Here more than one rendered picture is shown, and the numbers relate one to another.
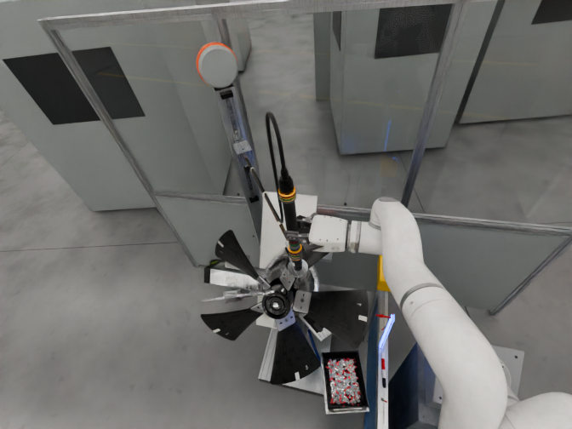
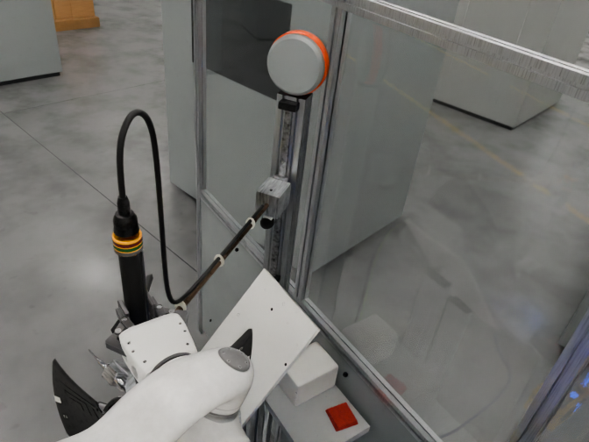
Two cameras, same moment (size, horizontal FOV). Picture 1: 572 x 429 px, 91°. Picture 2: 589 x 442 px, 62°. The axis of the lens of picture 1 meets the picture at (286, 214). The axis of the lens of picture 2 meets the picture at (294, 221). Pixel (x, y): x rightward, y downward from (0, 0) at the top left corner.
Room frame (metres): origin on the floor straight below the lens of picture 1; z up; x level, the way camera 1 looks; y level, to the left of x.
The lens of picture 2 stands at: (0.15, -0.54, 2.26)
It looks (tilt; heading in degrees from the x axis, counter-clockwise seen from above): 34 degrees down; 32
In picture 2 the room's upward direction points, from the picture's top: 7 degrees clockwise
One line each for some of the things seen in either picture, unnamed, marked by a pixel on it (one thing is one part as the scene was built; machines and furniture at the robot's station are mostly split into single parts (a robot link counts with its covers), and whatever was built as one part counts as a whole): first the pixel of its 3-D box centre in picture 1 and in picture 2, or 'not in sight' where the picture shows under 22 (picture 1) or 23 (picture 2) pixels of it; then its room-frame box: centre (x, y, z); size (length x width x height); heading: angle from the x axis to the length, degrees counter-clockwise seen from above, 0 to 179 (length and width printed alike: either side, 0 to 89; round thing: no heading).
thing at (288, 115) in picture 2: (242, 155); (279, 202); (1.17, 0.17, 1.48); 0.05 x 0.03 x 0.62; 105
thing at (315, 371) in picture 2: not in sight; (303, 369); (1.13, -0.03, 0.92); 0.17 x 0.16 x 0.11; 160
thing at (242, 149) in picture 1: (243, 152); (273, 196); (1.12, 0.15, 1.53); 0.10 x 0.07 x 0.08; 15
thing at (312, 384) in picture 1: (299, 341); not in sight; (0.75, 0.05, 0.04); 0.62 x 0.46 x 0.08; 160
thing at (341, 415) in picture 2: not in sight; (342, 416); (1.09, -0.21, 0.87); 0.08 x 0.08 x 0.02; 59
